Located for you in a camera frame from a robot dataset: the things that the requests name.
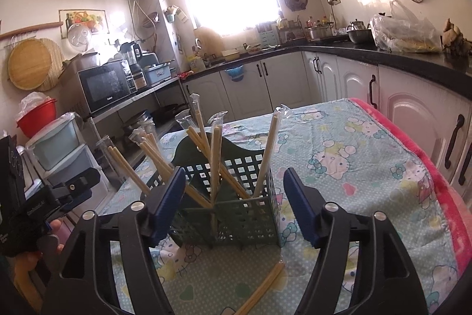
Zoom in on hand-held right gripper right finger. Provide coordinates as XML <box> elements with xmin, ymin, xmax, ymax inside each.
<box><xmin>283</xmin><ymin>167</ymin><xmax>430</xmax><ymax>315</ymax></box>

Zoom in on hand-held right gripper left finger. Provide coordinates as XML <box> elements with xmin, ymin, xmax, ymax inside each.
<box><xmin>42</xmin><ymin>167</ymin><xmax>186</xmax><ymax>315</ymax></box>

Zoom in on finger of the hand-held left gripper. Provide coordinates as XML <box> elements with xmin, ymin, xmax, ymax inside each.
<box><xmin>48</xmin><ymin>167</ymin><xmax>101</xmax><ymax>212</ymax></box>

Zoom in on green plastic utensil basket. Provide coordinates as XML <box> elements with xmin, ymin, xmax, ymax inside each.
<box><xmin>147</xmin><ymin>136</ymin><xmax>284</xmax><ymax>251</ymax></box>

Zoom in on bunch of chopsticks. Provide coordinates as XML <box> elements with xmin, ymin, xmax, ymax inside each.
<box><xmin>96</xmin><ymin>93</ymin><xmax>293</xmax><ymax>238</ymax></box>

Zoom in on chopstick pair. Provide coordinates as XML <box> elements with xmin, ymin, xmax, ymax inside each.
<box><xmin>234</xmin><ymin>261</ymin><xmax>285</xmax><ymax>315</ymax></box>

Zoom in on person's left forearm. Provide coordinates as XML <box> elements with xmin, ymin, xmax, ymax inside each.
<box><xmin>13</xmin><ymin>250</ymin><xmax>43</xmax><ymax>290</ymax></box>

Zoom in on person's left hand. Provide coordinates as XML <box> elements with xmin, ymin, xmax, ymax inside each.
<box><xmin>49</xmin><ymin>219</ymin><xmax>66</xmax><ymax>254</ymax></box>

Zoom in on pastel plastic drawer tower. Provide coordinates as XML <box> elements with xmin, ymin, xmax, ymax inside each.
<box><xmin>26</xmin><ymin>112</ymin><xmax>111</xmax><ymax>190</ymax></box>

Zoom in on printed cartoon tablecloth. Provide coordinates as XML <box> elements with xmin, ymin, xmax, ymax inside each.
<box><xmin>99</xmin><ymin>99</ymin><xmax>461</xmax><ymax>315</ymax></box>

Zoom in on red plastic basin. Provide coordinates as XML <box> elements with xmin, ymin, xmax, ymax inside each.
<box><xmin>16</xmin><ymin>98</ymin><xmax>59</xmax><ymax>139</ymax></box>

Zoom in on metal shelf rack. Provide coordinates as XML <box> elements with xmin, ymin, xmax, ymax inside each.
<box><xmin>86</xmin><ymin>77</ymin><xmax>185</xmax><ymax>168</ymax></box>

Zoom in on steel stock pot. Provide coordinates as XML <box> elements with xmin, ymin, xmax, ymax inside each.
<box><xmin>123</xmin><ymin>110</ymin><xmax>156</xmax><ymax>139</ymax></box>

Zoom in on clear plastic bag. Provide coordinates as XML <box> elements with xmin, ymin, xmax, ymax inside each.
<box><xmin>20</xmin><ymin>92</ymin><xmax>53</xmax><ymax>113</ymax></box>

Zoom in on black frying pan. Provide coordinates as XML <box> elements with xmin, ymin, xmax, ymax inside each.
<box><xmin>151</xmin><ymin>104</ymin><xmax>189</xmax><ymax>124</ymax></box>

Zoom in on black microwave oven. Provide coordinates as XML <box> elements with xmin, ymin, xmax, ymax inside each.
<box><xmin>77</xmin><ymin>60</ymin><xmax>132</xmax><ymax>115</ymax></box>

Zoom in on round woven bamboo tray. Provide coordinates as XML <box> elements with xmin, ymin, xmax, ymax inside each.
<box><xmin>37</xmin><ymin>38</ymin><xmax>64</xmax><ymax>91</ymax></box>

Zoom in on round wooden board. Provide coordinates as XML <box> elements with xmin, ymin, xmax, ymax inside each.
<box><xmin>8</xmin><ymin>39</ymin><xmax>53</xmax><ymax>91</ymax></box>

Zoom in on white base cabinets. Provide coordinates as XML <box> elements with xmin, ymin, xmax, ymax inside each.
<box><xmin>182</xmin><ymin>49</ymin><xmax>472</xmax><ymax>198</ymax></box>

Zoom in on grey blue dish box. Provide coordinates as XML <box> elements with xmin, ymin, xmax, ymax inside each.
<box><xmin>142</xmin><ymin>60</ymin><xmax>176</xmax><ymax>87</ymax></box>

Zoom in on black blender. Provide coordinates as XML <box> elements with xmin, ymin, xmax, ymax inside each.
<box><xmin>119</xmin><ymin>41</ymin><xmax>146</xmax><ymax>91</ymax></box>

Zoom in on blue hanging bowl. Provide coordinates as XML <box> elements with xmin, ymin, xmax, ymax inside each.
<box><xmin>224</xmin><ymin>66</ymin><xmax>245</xmax><ymax>83</ymax></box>

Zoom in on long wooden rolling pin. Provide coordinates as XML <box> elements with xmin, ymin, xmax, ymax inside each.
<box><xmin>0</xmin><ymin>21</ymin><xmax>64</xmax><ymax>41</ymax></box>

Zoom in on beige large container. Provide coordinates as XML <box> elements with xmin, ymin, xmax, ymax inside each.
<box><xmin>194</xmin><ymin>26</ymin><xmax>222</xmax><ymax>56</ymax></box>

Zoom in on black dish rack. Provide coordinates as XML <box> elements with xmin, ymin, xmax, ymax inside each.
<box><xmin>276</xmin><ymin>23</ymin><xmax>307</xmax><ymax>43</ymax></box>

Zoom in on steel cooking pot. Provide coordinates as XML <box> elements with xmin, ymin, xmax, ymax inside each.
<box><xmin>306</xmin><ymin>25</ymin><xmax>334</xmax><ymax>41</ymax></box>

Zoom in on teal small drawer organizer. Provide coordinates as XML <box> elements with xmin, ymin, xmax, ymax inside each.
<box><xmin>258</xmin><ymin>23</ymin><xmax>277</xmax><ymax>45</ymax></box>

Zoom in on black kitchen countertop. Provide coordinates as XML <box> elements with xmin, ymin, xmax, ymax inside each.
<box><xmin>182</xmin><ymin>42</ymin><xmax>472</xmax><ymax>94</ymax></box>

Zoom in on steel pot with lid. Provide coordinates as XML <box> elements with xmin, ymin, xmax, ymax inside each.
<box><xmin>347</xmin><ymin>19</ymin><xmax>373</xmax><ymax>44</ymax></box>

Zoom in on large crumpled plastic bag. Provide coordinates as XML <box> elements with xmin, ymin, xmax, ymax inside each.
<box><xmin>370</xmin><ymin>0</ymin><xmax>442</xmax><ymax>53</ymax></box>

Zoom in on brown lumpy produce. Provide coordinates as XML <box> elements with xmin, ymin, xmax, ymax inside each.
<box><xmin>442</xmin><ymin>18</ymin><xmax>470</xmax><ymax>57</ymax></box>

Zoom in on fruit wall picture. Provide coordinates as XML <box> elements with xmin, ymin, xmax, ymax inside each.
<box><xmin>59</xmin><ymin>9</ymin><xmax>109</xmax><ymax>36</ymax></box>

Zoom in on water heater hoses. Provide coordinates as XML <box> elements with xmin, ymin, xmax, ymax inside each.
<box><xmin>125</xmin><ymin>0</ymin><xmax>159</xmax><ymax>43</ymax></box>

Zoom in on green wall holder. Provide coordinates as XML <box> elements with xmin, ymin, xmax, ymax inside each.
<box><xmin>164</xmin><ymin>5</ymin><xmax>189</xmax><ymax>24</ymax></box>

